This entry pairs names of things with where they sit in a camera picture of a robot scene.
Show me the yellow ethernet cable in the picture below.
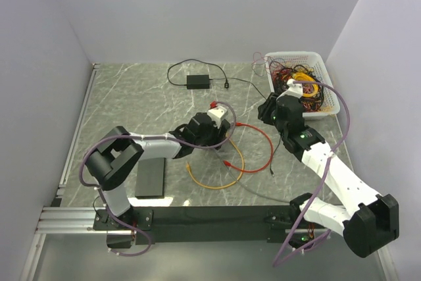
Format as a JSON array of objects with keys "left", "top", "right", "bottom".
[{"left": 186, "top": 139, "right": 245, "bottom": 190}]

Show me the red ethernet cable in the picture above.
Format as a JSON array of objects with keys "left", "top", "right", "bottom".
[{"left": 223, "top": 122, "right": 274, "bottom": 173}]

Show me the grey ethernet cable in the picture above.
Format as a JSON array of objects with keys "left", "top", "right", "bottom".
[{"left": 210, "top": 147, "right": 292, "bottom": 203}]

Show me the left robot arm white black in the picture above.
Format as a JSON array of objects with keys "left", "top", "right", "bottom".
[{"left": 83, "top": 106, "right": 231, "bottom": 230}]

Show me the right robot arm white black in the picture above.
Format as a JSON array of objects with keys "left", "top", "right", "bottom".
[{"left": 258, "top": 93, "right": 400, "bottom": 258}]

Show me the white plastic basket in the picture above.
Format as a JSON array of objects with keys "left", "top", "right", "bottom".
[{"left": 264, "top": 51, "right": 340, "bottom": 119}]

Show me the black power adapter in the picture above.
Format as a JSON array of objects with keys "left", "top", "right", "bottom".
[{"left": 186, "top": 74, "right": 211, "bottom": 89}]

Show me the black flat box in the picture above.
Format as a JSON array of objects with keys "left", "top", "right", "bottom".
[{"left": 135, "top": 158, "right": 166, "bottom": 199}]

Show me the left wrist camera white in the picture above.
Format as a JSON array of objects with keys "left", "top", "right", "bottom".
[{"left": 207, "top": 101, "right": 228, "bottom": 128}]

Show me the tangled cable bundle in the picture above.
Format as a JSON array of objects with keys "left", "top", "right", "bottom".
[{"left": 251, "top": 51, "right": 333, "bottom": 115}]

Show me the black power adapter cable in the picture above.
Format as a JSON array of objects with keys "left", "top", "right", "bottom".
[{"left": 166, "top": 59, "right": 277, "bottom": 111}]

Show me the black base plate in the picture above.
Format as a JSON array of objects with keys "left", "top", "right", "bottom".
[{"left": 93, "top": 205, "right": 330, "bottom": 246}]

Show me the aluminium rail frame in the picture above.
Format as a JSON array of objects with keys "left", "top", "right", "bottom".
[{"left": 36, "top": 204, "right": 99, "bottom": 234}]

